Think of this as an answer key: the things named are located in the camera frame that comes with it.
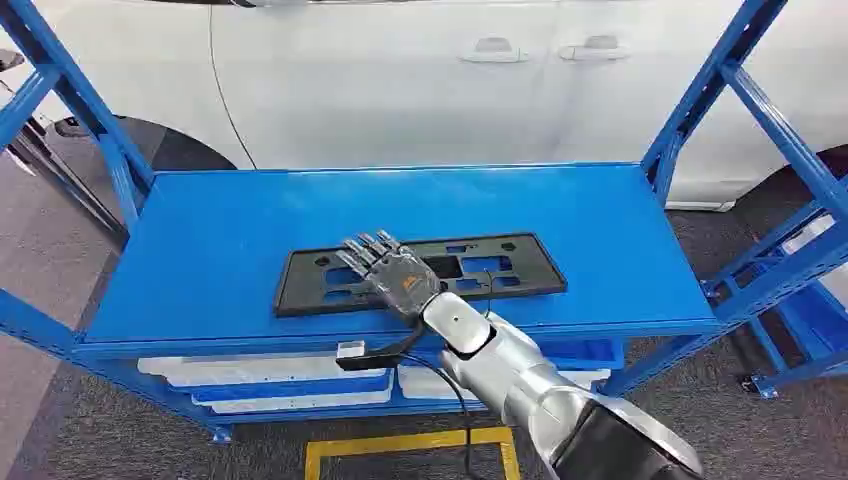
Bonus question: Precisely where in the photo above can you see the blue metal shelf rack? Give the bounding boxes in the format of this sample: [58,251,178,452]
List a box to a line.
[0,0,848,446]

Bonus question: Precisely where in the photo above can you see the pale and black wrist camera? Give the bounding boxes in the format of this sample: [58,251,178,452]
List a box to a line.
[334,322,427,373]

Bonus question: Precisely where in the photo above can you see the white car door handle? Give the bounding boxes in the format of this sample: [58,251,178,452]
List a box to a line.
[557,34,631,64]
[458,36,531,66]

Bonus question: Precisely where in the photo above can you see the black plastic plate with cutouts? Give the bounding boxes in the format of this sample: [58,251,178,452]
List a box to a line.
[273,231,569,319]

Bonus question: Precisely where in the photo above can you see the blue plastic bin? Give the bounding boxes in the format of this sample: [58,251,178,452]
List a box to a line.
[539,337,625,372]

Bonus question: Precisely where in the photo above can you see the black car wheel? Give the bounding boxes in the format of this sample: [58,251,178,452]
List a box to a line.
[51,115,238,175]
[733,144,848,223]

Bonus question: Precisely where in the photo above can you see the white car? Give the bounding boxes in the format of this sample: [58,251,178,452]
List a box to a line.
[0,0,848,213]

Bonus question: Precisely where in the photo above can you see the black camera cable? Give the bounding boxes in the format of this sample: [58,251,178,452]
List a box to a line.
[397,351,476,480]

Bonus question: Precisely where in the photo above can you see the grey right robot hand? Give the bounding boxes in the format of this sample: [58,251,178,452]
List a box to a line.
[334,229,444,327]

